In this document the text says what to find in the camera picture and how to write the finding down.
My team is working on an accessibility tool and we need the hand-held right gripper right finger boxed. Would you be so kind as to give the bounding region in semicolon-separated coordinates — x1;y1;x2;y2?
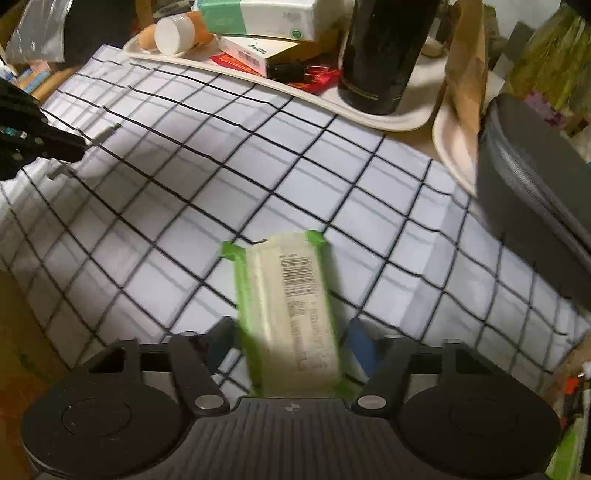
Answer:
345;318;500;413

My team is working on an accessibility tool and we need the orange bottle white cap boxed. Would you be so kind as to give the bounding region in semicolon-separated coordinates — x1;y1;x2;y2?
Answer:
154;11;218;54

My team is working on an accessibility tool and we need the glass vase with bamboo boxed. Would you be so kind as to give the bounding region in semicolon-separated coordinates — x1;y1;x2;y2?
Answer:
505;4;591;121

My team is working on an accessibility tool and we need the green wet wipes packet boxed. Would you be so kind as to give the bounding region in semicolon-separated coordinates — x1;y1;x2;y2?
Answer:
222;230;356;398

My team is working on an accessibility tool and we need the purple flower decoration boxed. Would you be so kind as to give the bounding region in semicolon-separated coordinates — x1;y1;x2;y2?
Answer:
526;90;566;123

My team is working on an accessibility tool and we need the brown paper bag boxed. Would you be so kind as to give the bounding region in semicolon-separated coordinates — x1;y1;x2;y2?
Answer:
443;0;490;153

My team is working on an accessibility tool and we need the wooden side table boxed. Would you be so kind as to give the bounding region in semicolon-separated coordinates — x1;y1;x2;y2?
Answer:
14;65;81;100

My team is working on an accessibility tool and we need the black thermos bottle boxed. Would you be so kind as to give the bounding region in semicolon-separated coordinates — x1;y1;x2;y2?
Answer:
337;0;441;116

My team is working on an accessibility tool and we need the dark grey zip case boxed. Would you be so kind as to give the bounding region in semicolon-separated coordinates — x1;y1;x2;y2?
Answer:
475;92;591;303

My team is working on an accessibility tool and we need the red foil packet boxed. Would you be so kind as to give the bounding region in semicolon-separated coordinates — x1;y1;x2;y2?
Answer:
210;53;341;95

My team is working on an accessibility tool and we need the white and pink box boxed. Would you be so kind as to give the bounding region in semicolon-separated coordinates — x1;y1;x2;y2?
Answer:
217;34;301;77

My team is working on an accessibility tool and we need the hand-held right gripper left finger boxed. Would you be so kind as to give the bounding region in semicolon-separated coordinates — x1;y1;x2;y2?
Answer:
87;316;238;415

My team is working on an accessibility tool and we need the green plastic packet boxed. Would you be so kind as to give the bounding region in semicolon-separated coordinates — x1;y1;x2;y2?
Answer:
547;418;585;480

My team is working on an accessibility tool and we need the white black-checked cloth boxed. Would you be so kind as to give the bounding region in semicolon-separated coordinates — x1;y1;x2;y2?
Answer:
0;44;585;384

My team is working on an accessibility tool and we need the orange egg-shaped object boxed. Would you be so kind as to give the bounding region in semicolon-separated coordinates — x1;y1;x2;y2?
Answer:
137;23;160;51

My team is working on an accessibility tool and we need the silver foil sheet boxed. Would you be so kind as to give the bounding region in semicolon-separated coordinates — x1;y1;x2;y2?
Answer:
4;0;75;63

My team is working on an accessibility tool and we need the cream plastic tray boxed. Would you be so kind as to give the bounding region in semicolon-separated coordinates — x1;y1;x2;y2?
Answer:
431;104;481;197
122;34;439;132

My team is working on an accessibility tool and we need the green and white box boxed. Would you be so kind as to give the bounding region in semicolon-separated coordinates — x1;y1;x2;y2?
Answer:
194;0;354;42

